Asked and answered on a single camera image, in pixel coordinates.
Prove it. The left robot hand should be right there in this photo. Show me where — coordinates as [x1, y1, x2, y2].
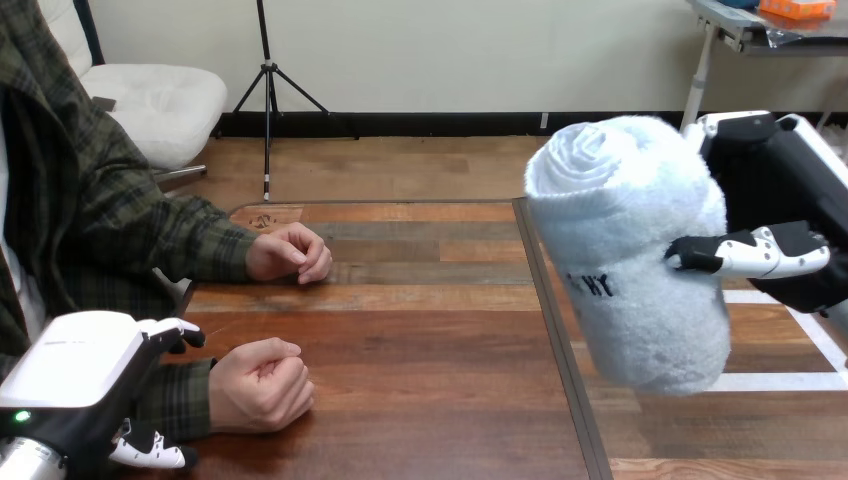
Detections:
[0, 310, 207, 480]

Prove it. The person's hand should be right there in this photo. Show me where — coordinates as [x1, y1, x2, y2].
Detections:
[207, 337, 317, 436]
[245, 222, 334, 286]

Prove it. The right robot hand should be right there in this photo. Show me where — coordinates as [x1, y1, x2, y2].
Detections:
[664, 110, 848, 315]

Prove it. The white towel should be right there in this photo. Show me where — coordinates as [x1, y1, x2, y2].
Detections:
[523, 115, 733, 397]

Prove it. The person's forearm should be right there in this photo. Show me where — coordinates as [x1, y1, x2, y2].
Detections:
[62, 193, 258, 294]
[129, 352, 219, 444]

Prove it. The person's body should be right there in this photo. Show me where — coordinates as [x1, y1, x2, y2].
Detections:
[0, 0, 200, 382]

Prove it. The white desk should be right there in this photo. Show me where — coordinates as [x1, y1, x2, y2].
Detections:
[678, 0, 848, 132]

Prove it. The orange thing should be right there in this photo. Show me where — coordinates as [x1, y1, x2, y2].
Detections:
[758, 0, 839, 20]

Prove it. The black tripod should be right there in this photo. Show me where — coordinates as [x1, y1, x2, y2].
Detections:
[211, 0, 360, 203]

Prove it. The white cushioned chair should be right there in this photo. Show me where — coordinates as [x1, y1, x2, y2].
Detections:
[36, 0, 229, 193]

